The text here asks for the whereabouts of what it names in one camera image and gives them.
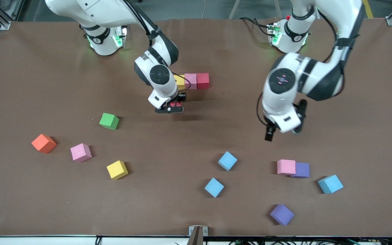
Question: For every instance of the pink foam block with slit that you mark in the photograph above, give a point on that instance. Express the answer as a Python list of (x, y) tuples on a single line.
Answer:
[(80, 152)]

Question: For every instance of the yellow foam block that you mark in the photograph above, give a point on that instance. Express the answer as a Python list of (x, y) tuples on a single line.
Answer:
[(180, 82), (117, 169)]

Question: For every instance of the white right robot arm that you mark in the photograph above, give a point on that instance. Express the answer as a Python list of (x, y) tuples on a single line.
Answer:
[(97, 10)]

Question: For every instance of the orange foam block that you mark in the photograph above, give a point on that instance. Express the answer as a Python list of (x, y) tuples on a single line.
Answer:
[(43, 143)]

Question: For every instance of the red foam block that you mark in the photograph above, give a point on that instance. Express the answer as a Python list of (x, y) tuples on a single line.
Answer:
[(202, 81), (178, 103)]

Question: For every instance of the green foam block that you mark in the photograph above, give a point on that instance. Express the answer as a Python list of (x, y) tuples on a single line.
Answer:
[(108, 120)]

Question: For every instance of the brown table mat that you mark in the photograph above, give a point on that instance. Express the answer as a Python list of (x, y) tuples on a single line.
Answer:
[(182, 136)]

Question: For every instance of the blue foam block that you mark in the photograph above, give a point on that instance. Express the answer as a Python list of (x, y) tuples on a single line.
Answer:
[(227, 161), (330, 184), (214, 187)]

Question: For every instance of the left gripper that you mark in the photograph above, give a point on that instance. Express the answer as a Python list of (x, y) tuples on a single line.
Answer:
[(270, 131)]

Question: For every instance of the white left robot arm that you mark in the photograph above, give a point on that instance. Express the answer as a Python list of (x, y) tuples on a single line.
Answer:
[(277, 98)]

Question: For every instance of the purple foam block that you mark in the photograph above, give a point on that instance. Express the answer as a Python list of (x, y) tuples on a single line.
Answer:
[(303, 170), (281, 214)]

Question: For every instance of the metal bracket at table edge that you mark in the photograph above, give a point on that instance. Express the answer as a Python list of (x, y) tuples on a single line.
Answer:
[(197, 234)]

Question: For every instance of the grey metal stand leg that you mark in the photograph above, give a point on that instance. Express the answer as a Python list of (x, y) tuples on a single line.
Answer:
[(234, 10)]

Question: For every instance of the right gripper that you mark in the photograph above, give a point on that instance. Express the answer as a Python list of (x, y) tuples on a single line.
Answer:
[(181, 97)]

